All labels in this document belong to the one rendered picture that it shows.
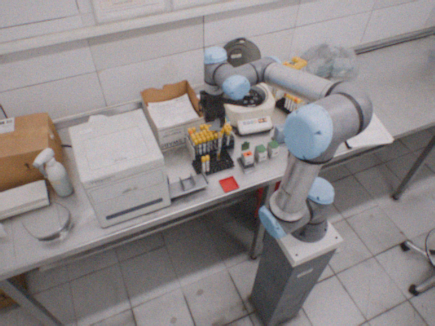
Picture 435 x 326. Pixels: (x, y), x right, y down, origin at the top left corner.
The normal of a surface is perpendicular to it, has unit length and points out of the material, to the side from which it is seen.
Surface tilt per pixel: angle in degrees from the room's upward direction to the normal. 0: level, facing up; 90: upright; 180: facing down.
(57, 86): 90
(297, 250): 5
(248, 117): 90
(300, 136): 82
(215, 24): 90
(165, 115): 1
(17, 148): 2
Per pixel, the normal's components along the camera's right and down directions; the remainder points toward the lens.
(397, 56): 0.02, -0.65
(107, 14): 0.39, 0.73
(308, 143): -0.86, 0.27
